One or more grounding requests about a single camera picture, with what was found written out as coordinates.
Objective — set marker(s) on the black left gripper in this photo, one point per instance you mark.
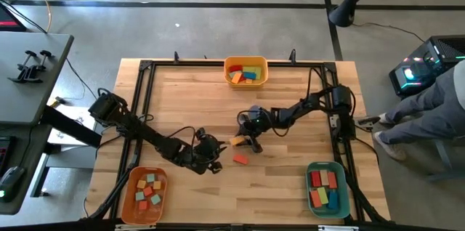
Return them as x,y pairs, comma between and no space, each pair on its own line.
201,154

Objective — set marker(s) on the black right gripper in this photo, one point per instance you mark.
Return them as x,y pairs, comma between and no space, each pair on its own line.
256,122

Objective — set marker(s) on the yellow-orange rectangular block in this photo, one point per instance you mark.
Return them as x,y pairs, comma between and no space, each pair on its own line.
237,140

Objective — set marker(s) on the orange-red rectangular block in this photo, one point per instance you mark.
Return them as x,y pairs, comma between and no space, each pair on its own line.
332,179
315,199
240,159

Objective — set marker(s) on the red rectangular block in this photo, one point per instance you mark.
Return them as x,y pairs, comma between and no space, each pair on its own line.
242,79
315,178
235,68

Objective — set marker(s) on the orange rectangular block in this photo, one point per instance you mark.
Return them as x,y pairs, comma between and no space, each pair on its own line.
237,77

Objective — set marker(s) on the blue rectangular block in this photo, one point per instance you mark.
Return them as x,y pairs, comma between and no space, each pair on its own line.
332,199
249,75

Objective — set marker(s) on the teal rectangular block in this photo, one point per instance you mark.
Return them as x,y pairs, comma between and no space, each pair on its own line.
232,75

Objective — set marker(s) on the small yellow cube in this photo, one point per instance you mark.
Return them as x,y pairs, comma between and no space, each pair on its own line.
141,184
157,185

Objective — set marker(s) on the green rectangular block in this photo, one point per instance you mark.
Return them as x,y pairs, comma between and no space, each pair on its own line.
258,73
250,68

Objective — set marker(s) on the small teal cube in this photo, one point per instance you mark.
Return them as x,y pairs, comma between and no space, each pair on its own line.
155,199
150,177
140,196

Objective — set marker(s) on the tan rectangular block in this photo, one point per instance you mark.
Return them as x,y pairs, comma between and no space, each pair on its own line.
324,177

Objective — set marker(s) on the yellow rectangular block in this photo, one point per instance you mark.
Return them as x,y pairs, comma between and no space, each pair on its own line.
323,195

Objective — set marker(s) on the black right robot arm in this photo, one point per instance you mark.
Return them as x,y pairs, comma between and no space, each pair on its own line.
298,109

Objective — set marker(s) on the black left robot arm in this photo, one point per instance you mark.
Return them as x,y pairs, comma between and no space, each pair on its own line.
152,136

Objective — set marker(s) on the yellow plastic bin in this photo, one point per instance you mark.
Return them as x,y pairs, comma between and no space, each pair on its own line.
228,62

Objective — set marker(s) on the orange plastic bin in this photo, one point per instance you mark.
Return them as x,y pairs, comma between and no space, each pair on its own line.
145,216

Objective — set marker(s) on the black clamp hook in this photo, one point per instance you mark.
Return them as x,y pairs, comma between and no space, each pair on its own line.
292,56
176,57

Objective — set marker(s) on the silver metal plate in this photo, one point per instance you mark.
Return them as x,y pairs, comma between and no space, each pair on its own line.
134,227
338,228

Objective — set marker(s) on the teal plastic bin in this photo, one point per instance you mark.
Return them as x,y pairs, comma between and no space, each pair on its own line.
344,202

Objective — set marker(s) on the black desk beam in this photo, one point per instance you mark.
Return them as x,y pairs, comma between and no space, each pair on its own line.
72,129

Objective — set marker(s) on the white sheet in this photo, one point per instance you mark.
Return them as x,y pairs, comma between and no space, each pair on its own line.
63,139

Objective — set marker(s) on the yellow power plug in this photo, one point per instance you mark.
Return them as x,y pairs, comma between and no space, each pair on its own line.
54,101

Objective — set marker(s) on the person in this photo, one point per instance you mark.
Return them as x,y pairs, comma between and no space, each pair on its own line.
428,114

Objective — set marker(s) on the black lit computer tower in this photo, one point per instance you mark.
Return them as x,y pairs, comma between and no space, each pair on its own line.
421,67

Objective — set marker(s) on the dark desk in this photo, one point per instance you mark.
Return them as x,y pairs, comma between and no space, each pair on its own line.
29,151

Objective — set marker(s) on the grey side table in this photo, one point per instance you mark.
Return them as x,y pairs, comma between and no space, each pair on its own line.
22,96

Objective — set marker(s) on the black computer mouse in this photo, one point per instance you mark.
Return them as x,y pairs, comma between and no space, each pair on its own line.
11,182

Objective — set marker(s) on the black keyboard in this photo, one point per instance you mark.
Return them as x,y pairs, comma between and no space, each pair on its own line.
4,154

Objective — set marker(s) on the black monitor red screen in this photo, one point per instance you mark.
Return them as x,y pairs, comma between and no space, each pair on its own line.
9,24

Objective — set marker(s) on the silver metal bracket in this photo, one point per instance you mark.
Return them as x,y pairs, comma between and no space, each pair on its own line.
333,121

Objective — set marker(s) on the grey metal desk frame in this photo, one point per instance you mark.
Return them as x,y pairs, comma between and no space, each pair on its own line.
441,158

